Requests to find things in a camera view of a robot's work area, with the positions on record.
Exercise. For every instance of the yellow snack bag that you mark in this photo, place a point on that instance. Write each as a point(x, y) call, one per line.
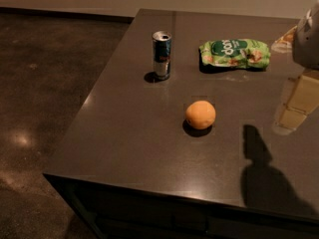
point(285, 42)

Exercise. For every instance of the blue silver drink can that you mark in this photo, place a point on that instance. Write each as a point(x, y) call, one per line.
point(161, 54)

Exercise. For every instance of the orange fruit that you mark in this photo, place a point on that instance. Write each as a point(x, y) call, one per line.
point(200, 115)

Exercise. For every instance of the dark cabinet drawer front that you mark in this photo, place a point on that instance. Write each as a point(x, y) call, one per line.
point(122, 213)

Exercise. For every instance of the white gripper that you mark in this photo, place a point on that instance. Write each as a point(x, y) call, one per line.
point(308, 42)

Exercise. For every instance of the green rice chip bag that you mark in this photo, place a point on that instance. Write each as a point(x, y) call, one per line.
point(235, 53)

